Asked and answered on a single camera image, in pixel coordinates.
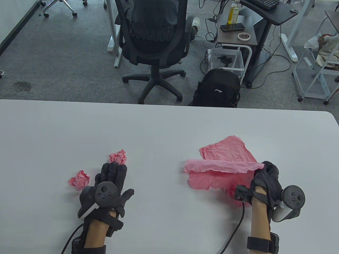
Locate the person's right hand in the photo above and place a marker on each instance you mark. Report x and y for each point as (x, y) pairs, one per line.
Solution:
(267, 180)

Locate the person's left hand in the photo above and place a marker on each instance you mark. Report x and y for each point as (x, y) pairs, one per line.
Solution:
(114, 174)

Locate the pink paper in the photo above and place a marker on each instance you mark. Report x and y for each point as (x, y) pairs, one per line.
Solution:
(79, 181)
(219, 166)
(117, 156)
(227, 149)

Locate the person's left forearm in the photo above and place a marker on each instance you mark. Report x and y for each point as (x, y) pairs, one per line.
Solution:
(95, 234)

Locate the person's right forearm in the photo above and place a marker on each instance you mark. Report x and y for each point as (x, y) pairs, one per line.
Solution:
(259, 219)

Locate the black white tracking controller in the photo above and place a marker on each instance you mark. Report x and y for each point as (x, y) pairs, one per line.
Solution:
(292, 197)
(106, 194)

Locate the white wheeled cart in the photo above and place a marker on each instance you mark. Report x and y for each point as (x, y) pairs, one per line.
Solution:
(315, 84)

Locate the black backpack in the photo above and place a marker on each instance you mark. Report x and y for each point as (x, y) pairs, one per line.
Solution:
(217, 84)

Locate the black clamp parts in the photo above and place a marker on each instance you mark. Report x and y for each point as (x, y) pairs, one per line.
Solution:
(225, 60)

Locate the black mesh office chair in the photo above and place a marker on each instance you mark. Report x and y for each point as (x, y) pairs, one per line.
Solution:
(153, 53)

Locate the white desk leg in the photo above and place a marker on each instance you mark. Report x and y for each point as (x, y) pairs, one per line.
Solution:
(111, 43)
(290, 49)

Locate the white power strip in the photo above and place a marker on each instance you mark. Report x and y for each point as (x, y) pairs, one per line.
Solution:
(209, 59)

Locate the beige cloth bundle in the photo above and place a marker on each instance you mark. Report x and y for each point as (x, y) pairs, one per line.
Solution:
(325, 53)

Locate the white tape roll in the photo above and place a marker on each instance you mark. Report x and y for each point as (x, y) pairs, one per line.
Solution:
(238, 36)

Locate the grey white side table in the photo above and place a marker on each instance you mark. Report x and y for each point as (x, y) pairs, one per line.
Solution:
(227, 37)

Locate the black smartphone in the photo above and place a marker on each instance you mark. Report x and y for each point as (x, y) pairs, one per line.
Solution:
(232, 27)

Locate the black standing desk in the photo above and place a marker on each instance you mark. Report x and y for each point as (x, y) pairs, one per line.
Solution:
(280, 13)

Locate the clear bottle yellow liquid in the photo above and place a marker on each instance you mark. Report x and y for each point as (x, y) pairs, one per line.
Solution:
(233, 13)

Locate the silver chair base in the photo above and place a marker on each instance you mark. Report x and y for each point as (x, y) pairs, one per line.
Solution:
(46, 14)

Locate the black keyboard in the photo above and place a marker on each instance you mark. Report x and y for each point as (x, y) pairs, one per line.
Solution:
(264, 3)

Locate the black wrist camera rig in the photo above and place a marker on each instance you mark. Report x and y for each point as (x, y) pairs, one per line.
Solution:
(242, 193)
(112, 223)

